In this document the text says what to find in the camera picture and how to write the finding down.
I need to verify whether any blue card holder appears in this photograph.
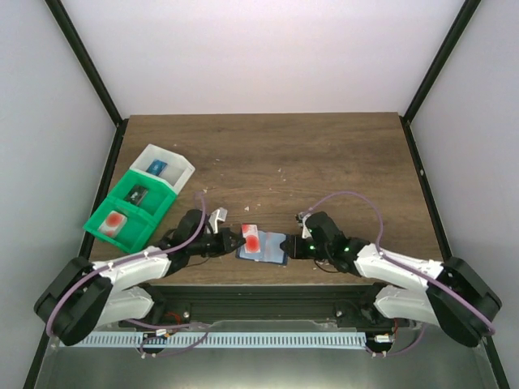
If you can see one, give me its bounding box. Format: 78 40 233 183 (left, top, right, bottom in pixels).
236 231 288 266

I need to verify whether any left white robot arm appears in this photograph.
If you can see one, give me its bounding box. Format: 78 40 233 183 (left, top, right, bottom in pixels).
33 208 246 346

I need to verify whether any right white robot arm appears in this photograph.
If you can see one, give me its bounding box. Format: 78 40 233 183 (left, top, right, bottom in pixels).
280 212 502 347

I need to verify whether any black VIP card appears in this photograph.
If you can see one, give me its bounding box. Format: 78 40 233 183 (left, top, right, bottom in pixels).
124 185 148 206

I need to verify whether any blue card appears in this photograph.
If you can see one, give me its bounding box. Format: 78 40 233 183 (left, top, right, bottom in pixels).
146 159 168 177

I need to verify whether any red white card in bin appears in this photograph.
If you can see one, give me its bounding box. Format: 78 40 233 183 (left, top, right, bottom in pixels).
98 211 127 237

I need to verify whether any green bin lower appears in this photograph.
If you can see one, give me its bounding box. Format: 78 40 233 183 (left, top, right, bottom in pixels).
84 198 157 254

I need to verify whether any green bin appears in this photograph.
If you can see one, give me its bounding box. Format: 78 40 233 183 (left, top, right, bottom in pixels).
84 198 157 254
109 169 177 221

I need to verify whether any green bin upper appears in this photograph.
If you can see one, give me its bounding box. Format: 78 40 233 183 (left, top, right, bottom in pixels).
109 169 177 221

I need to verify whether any white plastic bin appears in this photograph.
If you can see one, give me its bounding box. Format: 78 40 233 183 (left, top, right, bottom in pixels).
130 144 195 195

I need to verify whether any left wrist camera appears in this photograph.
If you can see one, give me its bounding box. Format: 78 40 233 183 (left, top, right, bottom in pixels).
208 207 228 233

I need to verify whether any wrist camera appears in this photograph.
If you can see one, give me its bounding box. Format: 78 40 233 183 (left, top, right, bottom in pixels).
208 207 228 233
295 212 311 239

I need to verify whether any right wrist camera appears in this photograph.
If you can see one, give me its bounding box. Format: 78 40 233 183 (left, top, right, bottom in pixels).
295 212 311 239

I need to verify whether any black aluminium front rail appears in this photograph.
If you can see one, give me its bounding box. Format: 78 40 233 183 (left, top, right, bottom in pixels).
143 284 410 331

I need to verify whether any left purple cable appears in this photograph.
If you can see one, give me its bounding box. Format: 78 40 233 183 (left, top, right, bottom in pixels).
45 190 214 357

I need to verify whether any light blue slotted cable duct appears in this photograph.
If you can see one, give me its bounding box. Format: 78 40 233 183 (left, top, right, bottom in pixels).
77 331 367 350

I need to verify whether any left black frame post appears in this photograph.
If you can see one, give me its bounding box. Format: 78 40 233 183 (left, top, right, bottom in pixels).
43 0 125 127

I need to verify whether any black frame post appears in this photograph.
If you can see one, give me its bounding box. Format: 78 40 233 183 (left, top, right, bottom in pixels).
43 0 125 127
401 0 483 125

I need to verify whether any right black frame post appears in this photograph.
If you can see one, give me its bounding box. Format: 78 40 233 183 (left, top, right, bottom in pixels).
401 0 483 125

